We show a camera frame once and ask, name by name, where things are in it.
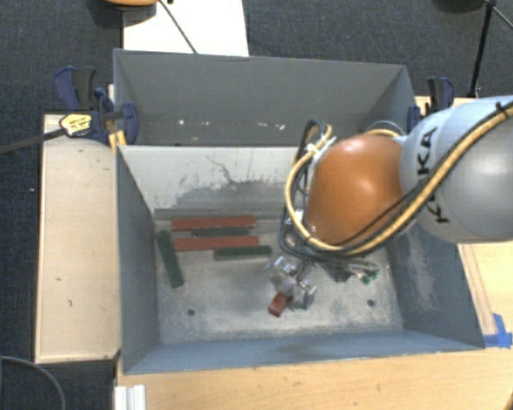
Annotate pale wood flat board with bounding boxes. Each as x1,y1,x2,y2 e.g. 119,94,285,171
33,113,123,365

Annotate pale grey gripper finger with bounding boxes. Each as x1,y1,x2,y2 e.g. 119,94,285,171
263,256,299,295
288,280,319,312

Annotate grey metal bin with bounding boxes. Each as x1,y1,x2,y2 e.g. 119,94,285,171
112,48,486,376

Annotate dark green flat block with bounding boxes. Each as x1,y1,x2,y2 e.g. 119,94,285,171
190,226,251,237
155,230,186,290
213,245,274,261

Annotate red-brown block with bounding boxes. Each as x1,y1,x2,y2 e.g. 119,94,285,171
170,215,257,232
268,292,292,318
173,235,261,253

